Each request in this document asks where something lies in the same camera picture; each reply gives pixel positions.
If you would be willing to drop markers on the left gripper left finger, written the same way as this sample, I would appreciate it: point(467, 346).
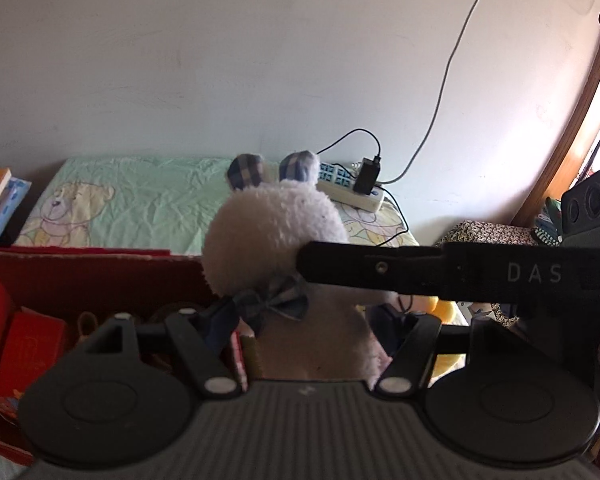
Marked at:
point(187, 345)

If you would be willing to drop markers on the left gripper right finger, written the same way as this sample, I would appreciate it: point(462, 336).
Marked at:
point(409, 341)

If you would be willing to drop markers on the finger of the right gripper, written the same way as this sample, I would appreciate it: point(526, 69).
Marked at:
point(455, 271)

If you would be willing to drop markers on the large white plush bunny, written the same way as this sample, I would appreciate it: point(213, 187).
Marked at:
point(301, 331)

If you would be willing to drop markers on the yellow tiger plush toy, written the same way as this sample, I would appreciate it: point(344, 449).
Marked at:
point(449, 314)

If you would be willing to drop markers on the floral patterned pillow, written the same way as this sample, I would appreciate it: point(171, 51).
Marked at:
point(471, 231)

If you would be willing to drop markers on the red cardboard box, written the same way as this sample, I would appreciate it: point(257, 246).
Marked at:
point(66, 282)

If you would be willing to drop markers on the green cartoon bear bedsheet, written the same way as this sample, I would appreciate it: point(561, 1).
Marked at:
point(162, 203)

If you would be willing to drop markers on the black charger adapter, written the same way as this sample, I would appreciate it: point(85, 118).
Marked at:
point(367, 176)

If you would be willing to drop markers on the blue patterned book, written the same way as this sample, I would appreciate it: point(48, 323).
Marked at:
point(10, 199)

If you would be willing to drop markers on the white power strip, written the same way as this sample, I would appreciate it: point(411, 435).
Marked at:
point(337, 183)

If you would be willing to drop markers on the wooden door frame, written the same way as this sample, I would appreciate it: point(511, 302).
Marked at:
point(570, 149)

